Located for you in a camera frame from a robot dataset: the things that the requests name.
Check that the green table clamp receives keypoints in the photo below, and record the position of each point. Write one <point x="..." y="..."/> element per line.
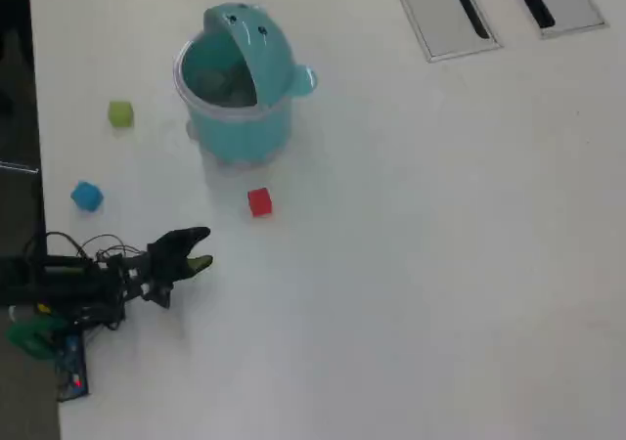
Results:
<point x="31" y="337"/>

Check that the blue controller circuit board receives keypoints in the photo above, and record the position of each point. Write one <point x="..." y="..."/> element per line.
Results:
<point x="73" y="366"/>

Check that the office chair base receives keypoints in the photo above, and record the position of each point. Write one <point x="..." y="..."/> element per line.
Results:
<point x="19" y="167"/>

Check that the red lego block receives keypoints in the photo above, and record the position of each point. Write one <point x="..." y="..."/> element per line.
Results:
<point x="259" y="202"/>

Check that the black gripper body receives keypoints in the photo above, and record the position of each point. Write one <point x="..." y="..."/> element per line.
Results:
<point x="147" y="278"/>

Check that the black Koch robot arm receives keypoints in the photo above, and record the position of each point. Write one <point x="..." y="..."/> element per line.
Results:
<point x="58" y="283"/>

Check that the blue lego block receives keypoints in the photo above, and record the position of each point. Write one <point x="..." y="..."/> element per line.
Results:
<point x="87" y="196"/>

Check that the green lego block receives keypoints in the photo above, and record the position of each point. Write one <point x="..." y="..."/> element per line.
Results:
<point x="120" y="114"/>

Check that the yellow connector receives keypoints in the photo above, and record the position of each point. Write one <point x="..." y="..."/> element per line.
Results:
<point x="43" y="307"/>

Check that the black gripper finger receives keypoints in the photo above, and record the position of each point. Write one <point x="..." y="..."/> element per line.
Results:
<point x="195" y="267"/>
<point x="181" y="242"/>

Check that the teal bin with lid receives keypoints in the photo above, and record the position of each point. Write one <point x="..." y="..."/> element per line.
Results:
<point x="244" y="127"/>

